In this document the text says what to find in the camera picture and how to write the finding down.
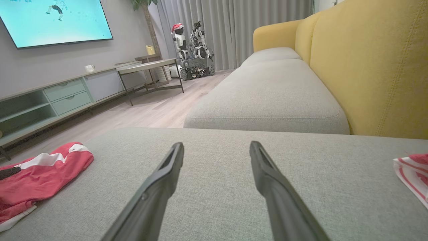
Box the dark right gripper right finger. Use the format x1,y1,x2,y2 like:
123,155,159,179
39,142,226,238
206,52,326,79
249,141,331,241

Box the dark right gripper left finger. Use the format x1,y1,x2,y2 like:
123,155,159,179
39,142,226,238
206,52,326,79
100,142,185,241

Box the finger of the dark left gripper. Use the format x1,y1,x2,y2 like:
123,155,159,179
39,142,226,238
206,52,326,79
0,167,21,180

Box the red shorts with white stripe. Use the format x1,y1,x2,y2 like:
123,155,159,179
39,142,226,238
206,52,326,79
0,142,94,233

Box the red basketball jersey shirt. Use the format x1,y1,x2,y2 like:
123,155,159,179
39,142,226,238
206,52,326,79
393,153,428,210

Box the large grey sofa seat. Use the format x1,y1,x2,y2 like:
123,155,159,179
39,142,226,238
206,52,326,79
0,127,428,241

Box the long grey tv cabinet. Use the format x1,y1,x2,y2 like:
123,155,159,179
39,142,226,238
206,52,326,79
0,60,147,160

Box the grey sofa back cushion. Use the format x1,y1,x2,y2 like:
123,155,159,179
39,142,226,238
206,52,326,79
184,59,350,135

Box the grey metal-legged side table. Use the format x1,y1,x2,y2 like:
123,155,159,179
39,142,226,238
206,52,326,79
117,59,184,106

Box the black white wheeled robot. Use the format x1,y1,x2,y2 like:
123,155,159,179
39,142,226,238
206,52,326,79
180,21,215,81

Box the grey sofa seat cushion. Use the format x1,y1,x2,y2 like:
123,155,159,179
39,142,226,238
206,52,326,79
241,47,302,67

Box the humanoid robot with santa hat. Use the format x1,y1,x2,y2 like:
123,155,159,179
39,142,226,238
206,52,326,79
171,23,190,61

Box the yellow sofa backrest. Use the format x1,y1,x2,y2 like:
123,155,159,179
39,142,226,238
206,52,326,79
253,0,428,140

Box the green potted plant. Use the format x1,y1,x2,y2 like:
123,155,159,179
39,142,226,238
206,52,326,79
131,0,172,82

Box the grey pleated curtain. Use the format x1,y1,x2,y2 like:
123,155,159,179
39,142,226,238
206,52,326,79
157,0,315,71

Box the wall television screen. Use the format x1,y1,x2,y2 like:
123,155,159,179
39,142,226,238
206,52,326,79
0,0,113,50

